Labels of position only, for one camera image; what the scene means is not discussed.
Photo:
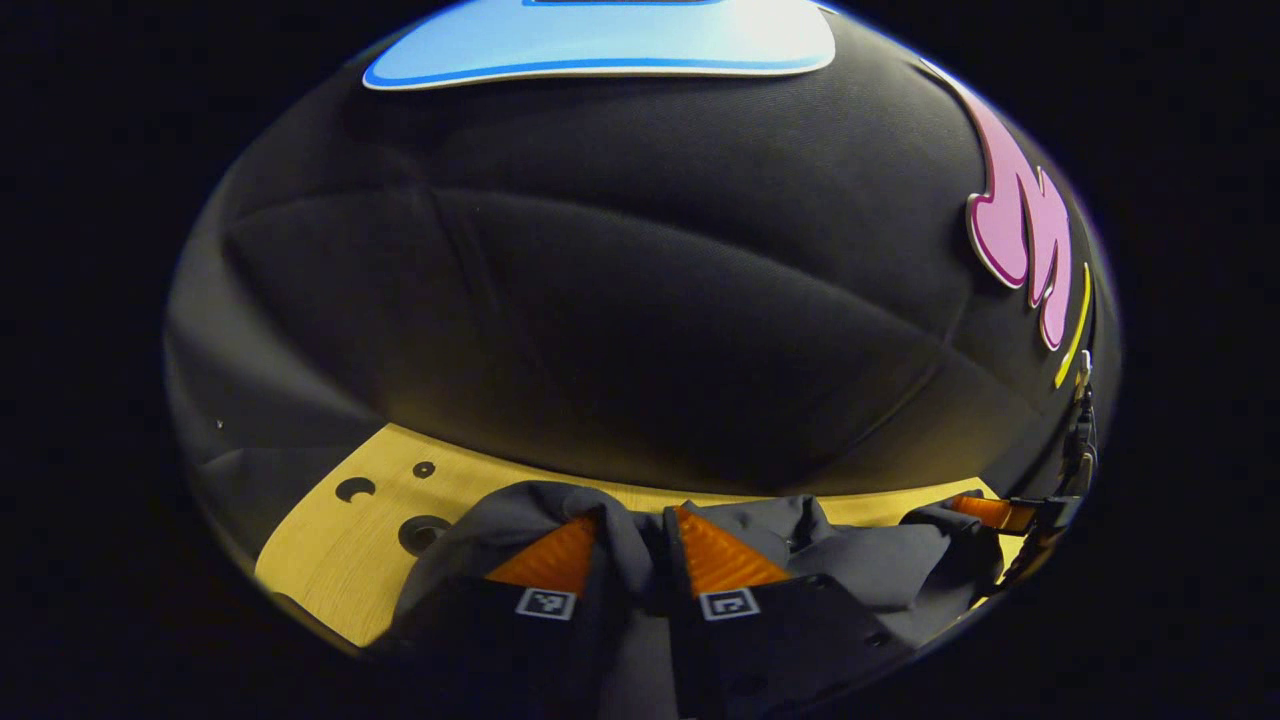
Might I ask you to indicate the grey shirt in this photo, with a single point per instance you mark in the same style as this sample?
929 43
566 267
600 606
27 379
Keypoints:
900 570

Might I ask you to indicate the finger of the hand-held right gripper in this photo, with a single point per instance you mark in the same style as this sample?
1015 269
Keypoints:
995 512

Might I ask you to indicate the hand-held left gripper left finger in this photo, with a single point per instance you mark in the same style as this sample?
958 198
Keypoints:
500 640

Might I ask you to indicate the black backdrop cloth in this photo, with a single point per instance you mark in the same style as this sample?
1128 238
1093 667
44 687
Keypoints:
600 300

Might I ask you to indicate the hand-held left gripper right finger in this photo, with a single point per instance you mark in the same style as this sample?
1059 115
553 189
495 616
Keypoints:
780 650

